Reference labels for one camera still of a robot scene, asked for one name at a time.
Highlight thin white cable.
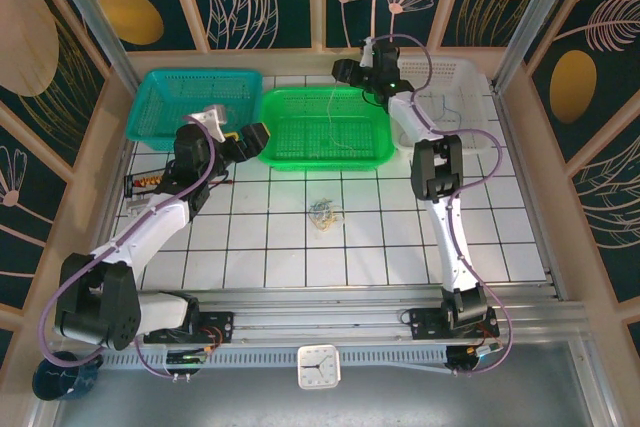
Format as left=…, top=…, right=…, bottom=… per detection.
left=325, top=82, right=362, bottom=152

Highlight green plastic basket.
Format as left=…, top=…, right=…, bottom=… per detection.
left=257, top=86, right=396, bottom=172

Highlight thin blue cable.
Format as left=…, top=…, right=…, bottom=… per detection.
left=434, top=94, right=466, bottom=123

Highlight thin cable bundle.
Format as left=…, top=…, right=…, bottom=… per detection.
left=307, top=196, right=347, bottom=233

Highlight black terminal block yellow plugs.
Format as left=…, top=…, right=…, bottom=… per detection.
left=123, top=171, right=166, bottom=197

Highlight teal plastic basket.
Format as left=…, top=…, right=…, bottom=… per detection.
left=124, top=69, right=265, bottom=152

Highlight white plastic basket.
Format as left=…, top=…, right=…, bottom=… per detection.
left=385, top=55, right=492, bottom=156

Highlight white square clock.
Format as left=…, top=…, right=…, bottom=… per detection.
left=297, top=344, right=342, bottom=390

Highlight dark blue mug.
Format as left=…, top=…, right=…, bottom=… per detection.
left=31, top=351, right=104, bottom=402

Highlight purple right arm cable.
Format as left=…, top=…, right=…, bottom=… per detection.
left=369, top=32, right=514, bottom=379

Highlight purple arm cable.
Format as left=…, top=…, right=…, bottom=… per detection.
left=39, top=115, right=217, bottom=379
left=369, top=32, right=514, bottom=379

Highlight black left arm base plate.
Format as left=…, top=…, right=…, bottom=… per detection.
left=143, top=310, right=235, bottom=346

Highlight aluminium mounting rail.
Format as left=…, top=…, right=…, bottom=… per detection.
left=47, top=284, right=594, bottom=348

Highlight grey slotted cable duct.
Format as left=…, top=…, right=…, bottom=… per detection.
left=97, top=344, right=454, bottom=373

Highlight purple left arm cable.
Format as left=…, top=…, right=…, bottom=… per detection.
left=39, top=115, right=217, bottom=379

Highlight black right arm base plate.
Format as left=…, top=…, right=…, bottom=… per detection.
left=409, top=306, right=501, bottom=341

